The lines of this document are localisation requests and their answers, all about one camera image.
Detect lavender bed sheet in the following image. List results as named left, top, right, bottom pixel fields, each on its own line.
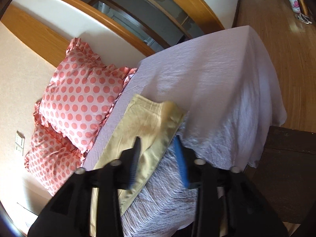
left=84, top=26, right=287, bottom=236

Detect dark brown wooden cabinet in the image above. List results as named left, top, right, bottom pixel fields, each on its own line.
left=252, top=126, right=316, bottom=224

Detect floral can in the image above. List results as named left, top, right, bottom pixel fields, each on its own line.
left=289, top=0, right=301, bottom=13

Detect polka dot pillow near window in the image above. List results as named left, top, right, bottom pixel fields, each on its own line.
left=24, top=101, right=81, bottom=196

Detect beige khaki pants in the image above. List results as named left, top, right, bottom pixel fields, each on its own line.
left=94, top=94, right=186, bottom=236

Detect polka dot pillow near door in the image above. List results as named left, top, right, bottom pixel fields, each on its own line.
left=39, top=38, right=137, bottom=154

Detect wooden door frame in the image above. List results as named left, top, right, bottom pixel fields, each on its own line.
left=61, top=0, right=224, bottom=56

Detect white wall outlet plate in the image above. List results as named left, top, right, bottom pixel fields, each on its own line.
left=15, top=131, right=25, bottom=155

